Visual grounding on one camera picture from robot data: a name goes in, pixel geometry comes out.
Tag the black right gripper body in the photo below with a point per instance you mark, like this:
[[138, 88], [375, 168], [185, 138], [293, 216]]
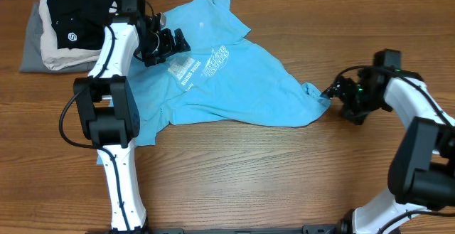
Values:
[[357, 100]]

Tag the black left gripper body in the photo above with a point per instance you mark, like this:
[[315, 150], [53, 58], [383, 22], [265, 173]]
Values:
[[158, 45]]

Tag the light blue printed t-shirt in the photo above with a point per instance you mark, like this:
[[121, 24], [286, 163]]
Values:
[[223, 76]]

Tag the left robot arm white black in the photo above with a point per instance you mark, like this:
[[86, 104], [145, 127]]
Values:
[[109, 115]]

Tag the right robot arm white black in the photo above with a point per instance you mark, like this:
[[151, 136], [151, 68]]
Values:
[[420, 179]]

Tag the black polo shirt with logo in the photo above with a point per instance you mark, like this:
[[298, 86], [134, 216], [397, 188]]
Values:
[[79, 24]]

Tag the folded beige garment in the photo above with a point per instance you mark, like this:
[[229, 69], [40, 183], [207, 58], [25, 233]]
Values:
[[53, 57]]

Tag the folded grey garment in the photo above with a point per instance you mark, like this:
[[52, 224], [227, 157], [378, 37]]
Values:
[[31, 60]]

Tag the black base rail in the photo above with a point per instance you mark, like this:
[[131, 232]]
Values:
[[305, 229]]

